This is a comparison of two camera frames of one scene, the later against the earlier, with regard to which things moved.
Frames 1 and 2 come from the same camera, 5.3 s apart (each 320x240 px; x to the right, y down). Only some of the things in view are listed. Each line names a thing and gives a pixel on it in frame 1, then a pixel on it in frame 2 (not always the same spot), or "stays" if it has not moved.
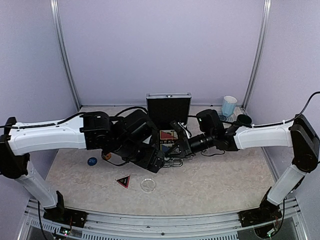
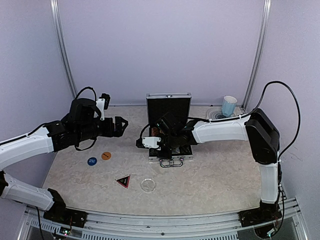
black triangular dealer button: [124, 180] stays
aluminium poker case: [164, 108] stays
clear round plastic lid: [148, 185] stays
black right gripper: [183, 148] → [166, 155]
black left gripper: [146, 162] → [118, 130]
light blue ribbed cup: [228, 106] stays
